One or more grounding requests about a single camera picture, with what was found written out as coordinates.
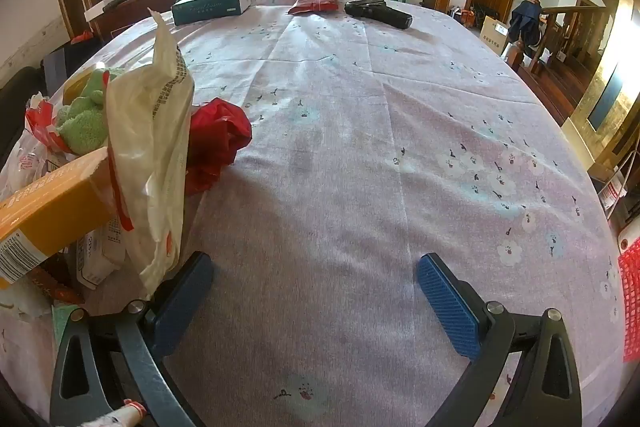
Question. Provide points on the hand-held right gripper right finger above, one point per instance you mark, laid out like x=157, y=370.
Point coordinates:
x=447, y=312

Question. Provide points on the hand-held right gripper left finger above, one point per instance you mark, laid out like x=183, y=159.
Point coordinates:
x=182, y=302

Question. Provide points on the red plastic bag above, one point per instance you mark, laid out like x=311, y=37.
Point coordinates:
x=220, y=132

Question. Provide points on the red plastic basket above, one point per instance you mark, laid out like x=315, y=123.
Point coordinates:
x=631, y=302

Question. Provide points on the white printed packet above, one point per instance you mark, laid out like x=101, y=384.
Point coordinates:
x=97, y=257

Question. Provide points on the green patterned packet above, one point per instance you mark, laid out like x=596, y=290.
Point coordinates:
x=61, y=319

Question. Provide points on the white tube with red cap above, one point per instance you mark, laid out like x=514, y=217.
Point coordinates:
x=122, y=417

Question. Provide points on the orange snack wrapper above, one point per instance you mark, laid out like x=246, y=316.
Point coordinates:
x=50, y=284

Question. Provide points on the orange cardboard box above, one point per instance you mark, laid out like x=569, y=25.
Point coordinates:
x=45, y=212

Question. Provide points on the translucent plastic bag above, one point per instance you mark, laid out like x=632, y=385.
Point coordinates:
x=150, y=132

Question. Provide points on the green plush toy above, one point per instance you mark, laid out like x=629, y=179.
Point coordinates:
x=85, y=122

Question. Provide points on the white printed carton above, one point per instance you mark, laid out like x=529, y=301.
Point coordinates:
x=614, y=192

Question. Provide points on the red and white snack packet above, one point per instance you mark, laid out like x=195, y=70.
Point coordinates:
x=25, y=162

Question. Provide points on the dark bag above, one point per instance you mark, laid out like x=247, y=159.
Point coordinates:
x=65, y=67

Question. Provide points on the cardboard box with print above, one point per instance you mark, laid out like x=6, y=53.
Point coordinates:
x=495, y=34

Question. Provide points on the dark jacket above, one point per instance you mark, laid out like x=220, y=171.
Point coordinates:
x=525, y=19

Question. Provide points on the gold framed pillar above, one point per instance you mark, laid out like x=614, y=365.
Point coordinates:
x=620, y=57

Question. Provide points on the black pistol-shaped device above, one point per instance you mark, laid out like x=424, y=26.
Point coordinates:
x=375, y=9

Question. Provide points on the wooden stair railing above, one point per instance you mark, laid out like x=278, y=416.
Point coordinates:
x=570, y=9

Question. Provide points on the flat red packet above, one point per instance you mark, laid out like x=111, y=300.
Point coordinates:
x=315, y=2

